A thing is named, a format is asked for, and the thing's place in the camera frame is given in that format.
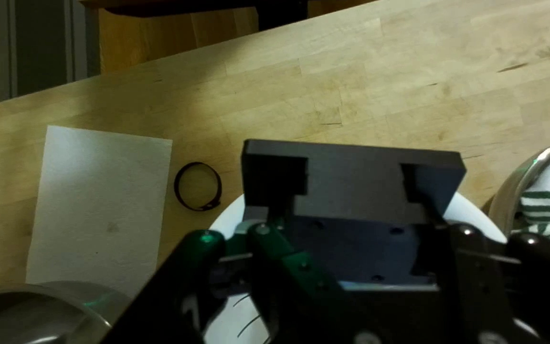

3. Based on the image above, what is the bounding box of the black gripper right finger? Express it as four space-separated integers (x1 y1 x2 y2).
425 220 550 344

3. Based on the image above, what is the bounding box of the white paper sheet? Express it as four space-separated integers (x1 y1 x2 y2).
26 124 177 298

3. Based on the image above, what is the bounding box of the white plastic colander bowl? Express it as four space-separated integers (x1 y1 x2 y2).
205 189 511 344

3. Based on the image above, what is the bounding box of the empty steel mixing bowl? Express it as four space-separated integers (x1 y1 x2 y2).
0 281 135 344

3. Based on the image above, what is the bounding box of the steel bowl holding towel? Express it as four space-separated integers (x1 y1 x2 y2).
488 126 550 237

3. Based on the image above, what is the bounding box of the dark wooden counter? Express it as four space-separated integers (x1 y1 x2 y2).
81 0 310 17

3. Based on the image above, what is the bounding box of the black rubber ring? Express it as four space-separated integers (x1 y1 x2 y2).
173 161 224 212

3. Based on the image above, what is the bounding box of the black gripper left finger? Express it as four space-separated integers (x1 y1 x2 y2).
100 222 368 344

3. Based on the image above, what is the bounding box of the dark grey notched block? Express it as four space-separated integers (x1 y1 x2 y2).
242 140 469 293

